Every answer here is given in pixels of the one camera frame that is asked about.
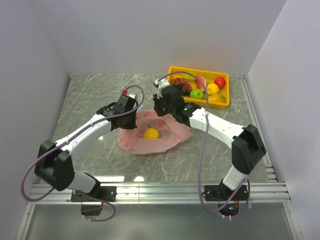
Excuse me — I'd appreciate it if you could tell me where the pink plastic bag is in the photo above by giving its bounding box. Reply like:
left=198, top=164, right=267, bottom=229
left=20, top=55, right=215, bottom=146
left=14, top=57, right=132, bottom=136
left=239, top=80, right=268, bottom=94
left=117, top=109, right=191, bottom=155

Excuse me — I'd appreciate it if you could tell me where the red grape bunch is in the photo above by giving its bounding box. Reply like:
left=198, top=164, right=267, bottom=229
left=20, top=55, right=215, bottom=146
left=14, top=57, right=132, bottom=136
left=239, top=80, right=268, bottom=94
left=169, top=77, right=193, bottom=92

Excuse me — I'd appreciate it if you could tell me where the dark purple grape bunch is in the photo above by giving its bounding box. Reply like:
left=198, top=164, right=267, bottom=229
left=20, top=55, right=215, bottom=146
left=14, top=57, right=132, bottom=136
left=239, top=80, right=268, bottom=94
left=173, top=84, right=191, bottom=97

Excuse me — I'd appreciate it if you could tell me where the orange green mango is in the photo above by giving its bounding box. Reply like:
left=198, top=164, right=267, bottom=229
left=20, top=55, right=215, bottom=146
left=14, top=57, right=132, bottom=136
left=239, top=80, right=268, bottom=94
left=208, top=93, right=226, bottom=103

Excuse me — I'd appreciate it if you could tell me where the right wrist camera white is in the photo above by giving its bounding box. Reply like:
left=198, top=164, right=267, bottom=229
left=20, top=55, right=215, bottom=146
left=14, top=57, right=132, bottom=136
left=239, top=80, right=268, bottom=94
left=153, top=78, right=170, bottom=99

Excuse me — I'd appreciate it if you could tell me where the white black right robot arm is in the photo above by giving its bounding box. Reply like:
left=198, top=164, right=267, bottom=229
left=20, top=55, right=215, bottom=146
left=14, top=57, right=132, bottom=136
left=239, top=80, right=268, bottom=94
left=153, top=83, right=267, bottom=200

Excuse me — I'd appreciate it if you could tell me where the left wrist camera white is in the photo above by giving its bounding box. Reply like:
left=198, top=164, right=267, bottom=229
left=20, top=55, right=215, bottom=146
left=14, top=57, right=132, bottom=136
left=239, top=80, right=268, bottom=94
left=122, top=89, right=138, bottom=100

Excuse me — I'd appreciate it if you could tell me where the green apple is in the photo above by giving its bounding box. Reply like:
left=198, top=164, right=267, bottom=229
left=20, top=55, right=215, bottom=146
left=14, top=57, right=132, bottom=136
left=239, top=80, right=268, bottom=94
left=189, top=88, right=204, bottom=100

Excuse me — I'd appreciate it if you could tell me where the watermelon slice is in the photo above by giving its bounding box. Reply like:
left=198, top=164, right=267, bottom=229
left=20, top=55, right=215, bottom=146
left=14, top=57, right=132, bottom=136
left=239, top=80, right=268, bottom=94
left=195, top=76, right=207, bottom=92

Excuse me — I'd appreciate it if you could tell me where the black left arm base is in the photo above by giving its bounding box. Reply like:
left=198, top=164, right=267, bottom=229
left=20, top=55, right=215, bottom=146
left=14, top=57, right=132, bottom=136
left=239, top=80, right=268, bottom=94
left=70, top=186, right=117, bottom=220

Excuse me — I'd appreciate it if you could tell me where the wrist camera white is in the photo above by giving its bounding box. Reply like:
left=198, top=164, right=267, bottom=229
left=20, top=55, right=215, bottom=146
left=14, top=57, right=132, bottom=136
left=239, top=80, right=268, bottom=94
left=153, top=78, right=170, bottom=99
left=122, top=89, right=138, bottom=100

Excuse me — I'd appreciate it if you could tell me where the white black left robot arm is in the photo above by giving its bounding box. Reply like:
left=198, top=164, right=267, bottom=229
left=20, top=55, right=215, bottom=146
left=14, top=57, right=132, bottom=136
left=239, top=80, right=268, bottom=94
left=34, top=94, right=138, bottom=201

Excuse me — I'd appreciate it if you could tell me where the yellow plastic tray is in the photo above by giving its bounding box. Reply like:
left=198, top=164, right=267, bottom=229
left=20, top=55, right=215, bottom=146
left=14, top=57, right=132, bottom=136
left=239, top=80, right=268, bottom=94
left=167, top=66, right=230, bottom=109

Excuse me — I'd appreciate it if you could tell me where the red strawberry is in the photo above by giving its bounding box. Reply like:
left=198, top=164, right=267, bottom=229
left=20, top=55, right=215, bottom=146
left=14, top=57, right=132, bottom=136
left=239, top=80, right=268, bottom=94
left=214, top=76, right=226, bottom=89

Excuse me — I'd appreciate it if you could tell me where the round yellow orange fruit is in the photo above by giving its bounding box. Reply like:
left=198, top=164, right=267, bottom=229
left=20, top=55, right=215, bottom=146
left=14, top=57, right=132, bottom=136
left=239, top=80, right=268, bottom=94
left=143, top=127, right=160, bottom=139

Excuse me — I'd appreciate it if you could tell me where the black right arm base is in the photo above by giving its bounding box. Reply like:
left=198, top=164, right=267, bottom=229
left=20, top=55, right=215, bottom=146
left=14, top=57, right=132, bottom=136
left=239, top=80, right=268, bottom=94
left=201, top=184, right=251, bottom=220

